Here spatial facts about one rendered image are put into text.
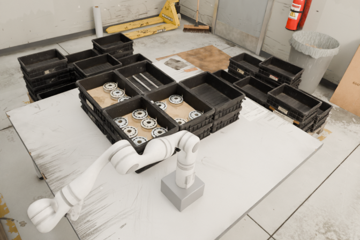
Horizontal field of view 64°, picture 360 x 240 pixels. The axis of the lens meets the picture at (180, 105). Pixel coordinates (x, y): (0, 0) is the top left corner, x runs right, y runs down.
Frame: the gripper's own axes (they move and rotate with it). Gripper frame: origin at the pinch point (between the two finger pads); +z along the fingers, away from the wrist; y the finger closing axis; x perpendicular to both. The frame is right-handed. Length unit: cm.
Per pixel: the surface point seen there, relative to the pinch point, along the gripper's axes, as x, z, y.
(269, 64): 117, 192, -146
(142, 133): 15, 49, -32
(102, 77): -29, 81, -63
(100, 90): -27, 80, -53
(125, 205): 19.3, 26.7, 5.4
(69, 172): -18.1, 40.5, 0.4
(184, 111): 36, 67, -54
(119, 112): -4, 56, -41
